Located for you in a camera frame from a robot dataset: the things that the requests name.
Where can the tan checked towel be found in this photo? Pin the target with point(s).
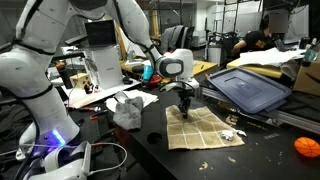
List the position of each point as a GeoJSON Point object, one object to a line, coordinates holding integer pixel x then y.
{"type": "Point", "coordinates": [200, 128]}

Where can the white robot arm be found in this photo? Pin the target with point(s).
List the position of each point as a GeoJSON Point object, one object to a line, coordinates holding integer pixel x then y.
{"type": "Point", "coordinates": [36, 66]}

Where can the grey jacket on chair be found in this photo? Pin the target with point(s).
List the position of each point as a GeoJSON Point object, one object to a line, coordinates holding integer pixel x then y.
{"type": "Point", "coordinates": [175, 38]}

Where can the plain white towel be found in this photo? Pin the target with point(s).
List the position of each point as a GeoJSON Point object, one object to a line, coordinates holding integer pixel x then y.
{"type": "Point", "coordinates": [148, 96]}

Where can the orange toy basketball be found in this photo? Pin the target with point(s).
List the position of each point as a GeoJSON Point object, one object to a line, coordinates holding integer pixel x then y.
{"type": "Point", "coordinates": [307, 147]}

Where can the teal plastic cup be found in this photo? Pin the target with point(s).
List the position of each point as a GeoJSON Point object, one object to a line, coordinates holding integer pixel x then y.
{"type": "Point", "coordinates": [146, 73]}

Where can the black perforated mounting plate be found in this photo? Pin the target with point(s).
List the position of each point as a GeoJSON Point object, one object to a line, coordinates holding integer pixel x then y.
{"type": "Point", "coordinates": [96, 130]}

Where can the aluminium frame rail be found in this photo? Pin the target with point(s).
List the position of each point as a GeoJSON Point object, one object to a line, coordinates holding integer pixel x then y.
{"type": "Point", "coordinates": [293, 118]}

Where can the white computer box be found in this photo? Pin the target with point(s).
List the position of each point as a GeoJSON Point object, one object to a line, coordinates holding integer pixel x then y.
{"type": "Point", "coordinates": [105, 68]}

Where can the person in black shirt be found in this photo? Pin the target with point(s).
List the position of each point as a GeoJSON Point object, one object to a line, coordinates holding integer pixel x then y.
{"type": "Point", "coordinates": [256, 41]}

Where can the dark bottle with orange cap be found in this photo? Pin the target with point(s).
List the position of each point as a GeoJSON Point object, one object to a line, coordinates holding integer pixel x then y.
{"type": "Point", "coordinates": [64, 75]}

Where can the black monitor screen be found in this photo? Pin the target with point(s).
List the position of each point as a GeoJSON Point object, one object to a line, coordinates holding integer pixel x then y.
{"type": "Point", "coordinates": [100, 33]}

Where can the small dotted cardboard box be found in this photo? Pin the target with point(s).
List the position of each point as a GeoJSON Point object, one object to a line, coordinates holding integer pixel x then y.
{"type": "Point", "coordinates": [80, 80]}

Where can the yellow foam slab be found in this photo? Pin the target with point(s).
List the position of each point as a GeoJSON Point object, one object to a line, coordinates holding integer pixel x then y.
{"type": "Point", "coordinates": [256, 70]}

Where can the red plastic bowl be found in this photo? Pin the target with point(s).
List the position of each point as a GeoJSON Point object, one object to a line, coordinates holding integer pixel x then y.
{"type": "Point", "coordinates": [155, 82]}

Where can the white paper scrap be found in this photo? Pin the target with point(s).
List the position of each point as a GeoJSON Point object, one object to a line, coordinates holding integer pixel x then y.
{"type": "Point", "coordinates": [240, 132]}

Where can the white VR headset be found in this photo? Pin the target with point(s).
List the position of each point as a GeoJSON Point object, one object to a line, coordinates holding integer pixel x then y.
{"type": "Point", "coordinates": [66, 163]}

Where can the light wooden table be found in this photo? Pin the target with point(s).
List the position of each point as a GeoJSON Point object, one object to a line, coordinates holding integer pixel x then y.
{"type": "Point", "coordinates": [203, 66]}

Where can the grey towel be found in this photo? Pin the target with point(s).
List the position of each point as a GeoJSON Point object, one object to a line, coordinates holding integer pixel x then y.
{"type": "Point", "coordinates": [128, 115]}

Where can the pink flat board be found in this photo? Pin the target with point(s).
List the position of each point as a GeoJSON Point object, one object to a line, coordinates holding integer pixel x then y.
{"type": "Point", "coordinates": [86, 98]}

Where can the crumpled silver foil ball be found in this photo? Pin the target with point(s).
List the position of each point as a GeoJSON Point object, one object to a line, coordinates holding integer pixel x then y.
{"type": "Point", "coordinates": [227, 135]}

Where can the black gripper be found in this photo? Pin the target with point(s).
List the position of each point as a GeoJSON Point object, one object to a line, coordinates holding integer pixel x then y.
{"type": "Point", "coordinates": [185, 95]}

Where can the stack of white papers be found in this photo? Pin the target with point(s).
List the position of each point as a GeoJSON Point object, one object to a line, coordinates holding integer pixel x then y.
{"type": "Point", "coordinates": [270, 56]}

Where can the printed cardboard shipping box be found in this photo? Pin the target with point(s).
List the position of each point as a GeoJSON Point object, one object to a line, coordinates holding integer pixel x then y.
{"type": "Point", "coordinates": [308, 80]}

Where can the blue plastic bin lid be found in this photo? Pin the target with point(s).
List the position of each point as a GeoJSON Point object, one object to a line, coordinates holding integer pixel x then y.
{"type": "Point", "coordinates": [248, 88]}

